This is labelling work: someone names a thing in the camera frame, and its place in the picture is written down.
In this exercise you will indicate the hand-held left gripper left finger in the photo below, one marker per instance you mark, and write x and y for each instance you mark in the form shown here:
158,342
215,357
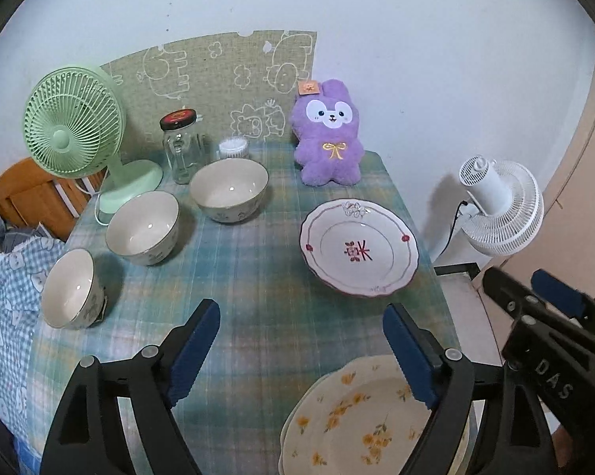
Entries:
196,351

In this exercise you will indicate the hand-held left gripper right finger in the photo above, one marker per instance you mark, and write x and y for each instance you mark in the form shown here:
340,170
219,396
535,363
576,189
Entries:
408,351

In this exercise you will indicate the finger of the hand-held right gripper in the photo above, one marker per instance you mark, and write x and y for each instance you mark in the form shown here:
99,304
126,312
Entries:
559,293
505,289

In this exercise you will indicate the yellow floral plate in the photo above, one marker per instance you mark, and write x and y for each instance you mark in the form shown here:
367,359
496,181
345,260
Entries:
347,425

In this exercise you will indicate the white plate with red pattern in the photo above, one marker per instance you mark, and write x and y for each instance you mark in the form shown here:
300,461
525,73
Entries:
359,252

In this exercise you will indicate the medium ceramic bowl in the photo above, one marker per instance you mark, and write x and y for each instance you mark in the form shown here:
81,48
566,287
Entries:
141,227

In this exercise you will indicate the small ceramic bowl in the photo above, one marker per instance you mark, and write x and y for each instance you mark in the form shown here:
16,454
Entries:
69,289

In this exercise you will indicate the large ceramic bowl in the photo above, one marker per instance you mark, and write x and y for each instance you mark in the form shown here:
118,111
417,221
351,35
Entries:
228,188

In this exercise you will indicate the black flat base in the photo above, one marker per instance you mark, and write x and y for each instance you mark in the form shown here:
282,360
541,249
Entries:
455,269

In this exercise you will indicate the white standing fan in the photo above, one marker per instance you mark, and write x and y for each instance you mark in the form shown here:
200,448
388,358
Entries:
505,208

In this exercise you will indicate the beige cabinet door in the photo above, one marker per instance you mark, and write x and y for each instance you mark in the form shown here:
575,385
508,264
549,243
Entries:
589,183

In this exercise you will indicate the glass jar with red lid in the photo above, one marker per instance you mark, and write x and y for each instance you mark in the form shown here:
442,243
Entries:
181,158

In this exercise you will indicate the blue checkered blanket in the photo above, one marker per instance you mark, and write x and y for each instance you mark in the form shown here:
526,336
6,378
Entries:
5,307

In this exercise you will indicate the cotton swab container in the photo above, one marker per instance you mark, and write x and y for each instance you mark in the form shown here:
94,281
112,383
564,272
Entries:
233,147

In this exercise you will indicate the purple plush bunny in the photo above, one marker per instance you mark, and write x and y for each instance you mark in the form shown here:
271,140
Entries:
327,158

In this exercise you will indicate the grey plaid cloth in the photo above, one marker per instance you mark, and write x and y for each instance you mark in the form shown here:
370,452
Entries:
5,235

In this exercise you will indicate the orange wooden chair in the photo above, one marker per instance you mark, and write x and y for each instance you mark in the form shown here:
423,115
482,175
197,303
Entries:
25,183

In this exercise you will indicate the green desk fan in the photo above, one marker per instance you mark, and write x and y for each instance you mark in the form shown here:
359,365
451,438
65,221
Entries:
69,123

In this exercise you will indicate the green printed wall mat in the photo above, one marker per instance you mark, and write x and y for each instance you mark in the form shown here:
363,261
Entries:
203,74

